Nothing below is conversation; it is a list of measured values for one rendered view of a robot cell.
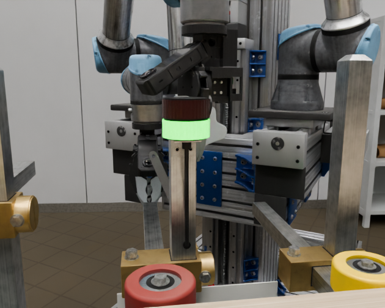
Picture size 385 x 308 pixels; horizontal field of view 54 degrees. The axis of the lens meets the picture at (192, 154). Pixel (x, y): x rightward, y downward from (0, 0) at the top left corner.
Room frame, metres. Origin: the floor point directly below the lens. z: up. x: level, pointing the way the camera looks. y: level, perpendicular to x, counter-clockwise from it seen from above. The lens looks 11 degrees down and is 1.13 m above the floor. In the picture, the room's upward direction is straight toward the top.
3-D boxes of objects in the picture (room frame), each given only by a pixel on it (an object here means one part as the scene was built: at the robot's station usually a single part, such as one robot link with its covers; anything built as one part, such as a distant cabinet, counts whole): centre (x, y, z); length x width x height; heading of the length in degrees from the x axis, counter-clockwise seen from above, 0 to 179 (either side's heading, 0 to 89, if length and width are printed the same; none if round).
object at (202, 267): (0.52, 0.04, 0.85); 0.13 x 0.06 x 0.05; 98
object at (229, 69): (0.62, -0.03, 1.15); 0.09 x 0.08 x 0.12; 118
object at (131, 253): (0.51, 0.09, 0.88); 0.02 x 0.02 x 0.01
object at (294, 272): (0.55, -0.21, 0.83); 0.13 x 0.06 x 0.05; 98
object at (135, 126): (0.89, 0.11, 0.96); 0.09 x 0.08 x 0.12; 8
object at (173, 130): (0.48, 0.01, 1.07); 0.06 x 0.06 x 0.02
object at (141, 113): (0.88, 0.11, 1.05); 0.08 x 0.08 x 0.05
